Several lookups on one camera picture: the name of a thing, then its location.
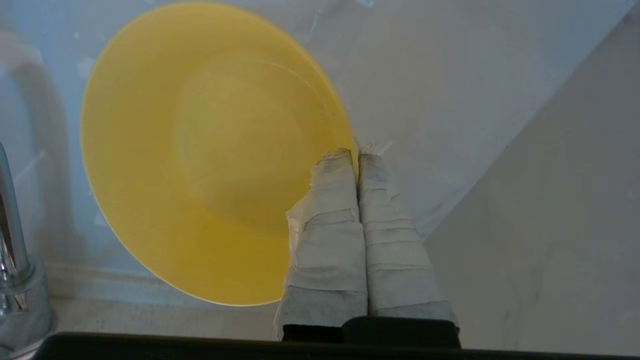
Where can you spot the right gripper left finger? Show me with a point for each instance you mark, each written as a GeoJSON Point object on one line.
{"type": "Point", "coordinates": [330, 240]}

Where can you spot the chrome gooseneck faucet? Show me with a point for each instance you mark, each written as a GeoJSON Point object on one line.
{"type": "Point", "coordinates": [12, 280]}

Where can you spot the yellow plastic bowl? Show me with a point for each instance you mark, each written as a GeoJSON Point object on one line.
{"type": "Point", "coordinates": [200, 165]}

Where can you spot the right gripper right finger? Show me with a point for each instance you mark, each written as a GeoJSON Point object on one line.
{"type": "Point", "coordinates": [395, 250]}

